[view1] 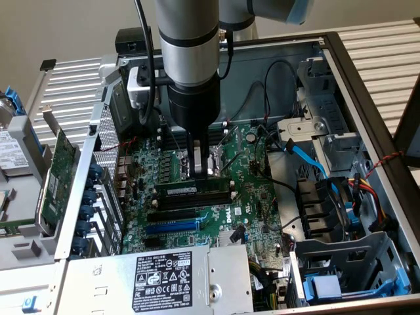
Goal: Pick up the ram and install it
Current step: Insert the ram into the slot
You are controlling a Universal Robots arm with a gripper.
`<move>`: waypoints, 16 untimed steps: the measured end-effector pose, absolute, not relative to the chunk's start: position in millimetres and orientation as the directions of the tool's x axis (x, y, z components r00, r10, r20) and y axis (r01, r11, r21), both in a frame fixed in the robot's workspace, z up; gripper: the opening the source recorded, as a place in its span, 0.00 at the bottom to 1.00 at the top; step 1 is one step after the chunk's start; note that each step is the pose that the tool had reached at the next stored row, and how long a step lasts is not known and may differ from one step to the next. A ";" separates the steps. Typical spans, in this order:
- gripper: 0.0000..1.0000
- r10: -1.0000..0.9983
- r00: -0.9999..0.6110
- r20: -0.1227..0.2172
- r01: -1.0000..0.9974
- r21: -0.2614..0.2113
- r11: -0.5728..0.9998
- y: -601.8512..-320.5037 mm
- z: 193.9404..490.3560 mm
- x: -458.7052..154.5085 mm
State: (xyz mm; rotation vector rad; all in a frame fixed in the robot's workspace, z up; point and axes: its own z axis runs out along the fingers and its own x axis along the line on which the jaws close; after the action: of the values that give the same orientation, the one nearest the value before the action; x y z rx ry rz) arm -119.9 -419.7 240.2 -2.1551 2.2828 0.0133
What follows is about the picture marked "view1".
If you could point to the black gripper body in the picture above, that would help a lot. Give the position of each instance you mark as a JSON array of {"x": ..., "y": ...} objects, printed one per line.
[{"x": 193, "y": 105}]

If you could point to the green RAM stick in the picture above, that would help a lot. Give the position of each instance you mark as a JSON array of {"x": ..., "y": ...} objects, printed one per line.
[
  {"x": 16, "y": 223},
  {"x": 183, "y": 187}
]

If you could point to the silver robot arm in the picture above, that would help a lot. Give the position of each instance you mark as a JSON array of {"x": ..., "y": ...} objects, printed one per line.
[{"x": 190, "y": 33}]

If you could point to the CPU socket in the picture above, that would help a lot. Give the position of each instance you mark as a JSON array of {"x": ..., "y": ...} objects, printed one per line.
[{"x": 216, "y": 160}]

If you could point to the metal locking lever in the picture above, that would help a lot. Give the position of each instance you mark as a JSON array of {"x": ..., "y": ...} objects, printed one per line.
[
  {"x": 232, "y": 162},
  {"x": 228, "y": 137}
]

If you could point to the silver coin battery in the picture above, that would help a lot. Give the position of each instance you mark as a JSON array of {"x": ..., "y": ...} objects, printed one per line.
[{"x": 251, "y": 137}]

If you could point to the green motherboard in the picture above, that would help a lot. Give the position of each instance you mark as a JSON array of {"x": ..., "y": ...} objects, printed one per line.
[{"x": 249, "y": 197}]

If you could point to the long black expansion slot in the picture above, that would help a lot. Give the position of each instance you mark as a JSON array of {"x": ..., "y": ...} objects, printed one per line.
[{"x": 170, "y": 215}]

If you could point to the open PC case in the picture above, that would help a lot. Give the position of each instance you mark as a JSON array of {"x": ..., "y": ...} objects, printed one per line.
[{"x": 249, "y": 65}]

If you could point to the silver port block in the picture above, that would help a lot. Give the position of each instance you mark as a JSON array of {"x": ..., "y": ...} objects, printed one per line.
[{"x": 122, "y": 174}]

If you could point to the blue expansion slot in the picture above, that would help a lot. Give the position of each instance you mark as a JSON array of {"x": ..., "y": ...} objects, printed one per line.
[{"x": 170, "y": 227}]

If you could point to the silver chipset heatsink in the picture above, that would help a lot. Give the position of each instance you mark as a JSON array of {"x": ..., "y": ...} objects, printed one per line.
[{"x": 223, "y": 239}]

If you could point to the black box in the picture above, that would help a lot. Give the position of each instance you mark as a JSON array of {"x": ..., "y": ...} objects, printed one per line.
[{"x": 128, "y": 39}]

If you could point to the short black expansion slot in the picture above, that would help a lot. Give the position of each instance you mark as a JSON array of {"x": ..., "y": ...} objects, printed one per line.
[{"x": 152, "y": 242}]

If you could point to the blue card retention clip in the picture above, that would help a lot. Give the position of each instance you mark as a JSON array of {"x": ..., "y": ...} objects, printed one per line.
[
  {"x": 90, "y": 197},
  {"x": 88, "y": 212},
  {"x": 84, "y": 228},
  {"x": 96, "y": 171},
  {"x": 79, "y": 245}
]

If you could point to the black case fan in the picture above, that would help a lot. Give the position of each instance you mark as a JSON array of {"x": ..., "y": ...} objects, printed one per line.
[{"x": 315, "y": 203}]

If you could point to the green graphics card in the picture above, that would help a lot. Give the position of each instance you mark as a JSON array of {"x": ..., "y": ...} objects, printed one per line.
[{"x": 60, "y": 170}]

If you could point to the metal disk bay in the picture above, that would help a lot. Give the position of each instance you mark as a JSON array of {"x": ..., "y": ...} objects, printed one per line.
[
  {"x": 328, "y": 252},
  {"x": 341, "y": 144}
]

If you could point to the small black clip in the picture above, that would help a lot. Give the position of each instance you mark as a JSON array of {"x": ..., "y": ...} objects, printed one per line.
[{"x": 48, "y": 64}]

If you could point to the silver power supply unit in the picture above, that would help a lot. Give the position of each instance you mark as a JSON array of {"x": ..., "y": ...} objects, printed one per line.
[{"x": 115, "y": 285}]

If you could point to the grey parts rack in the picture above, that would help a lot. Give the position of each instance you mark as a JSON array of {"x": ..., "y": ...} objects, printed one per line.
[{"x": 26, "y": 197}]

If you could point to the Toshiba hard disk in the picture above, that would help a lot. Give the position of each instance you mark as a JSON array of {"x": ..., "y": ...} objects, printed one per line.
[{"x": 13, "y": 154}]

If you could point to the blue disk tray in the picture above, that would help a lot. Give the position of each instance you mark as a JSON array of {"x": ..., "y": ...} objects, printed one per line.
[{"x": 323, "y": 287}]

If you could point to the blue disk carrier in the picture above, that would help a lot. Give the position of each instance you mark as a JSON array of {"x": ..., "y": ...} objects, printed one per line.
[{"x": 14, "y": 98}]

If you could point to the silver CPU chip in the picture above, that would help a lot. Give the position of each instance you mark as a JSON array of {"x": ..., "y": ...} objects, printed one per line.
[{"x": 3, "y": 203}]

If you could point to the dark panel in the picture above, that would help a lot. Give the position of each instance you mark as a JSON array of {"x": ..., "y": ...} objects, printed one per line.
[{"x": 410, "y": 131}]

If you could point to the blue square latch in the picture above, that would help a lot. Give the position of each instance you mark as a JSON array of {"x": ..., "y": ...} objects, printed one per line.
[{"x": 29, "y": 304}]

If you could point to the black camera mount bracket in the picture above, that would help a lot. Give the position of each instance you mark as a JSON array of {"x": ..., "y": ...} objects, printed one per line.
[{"x": 160, "y": 80}]

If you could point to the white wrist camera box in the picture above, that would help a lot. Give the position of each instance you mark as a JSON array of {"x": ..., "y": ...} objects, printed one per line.
[{"x": 134, "y": 88}]

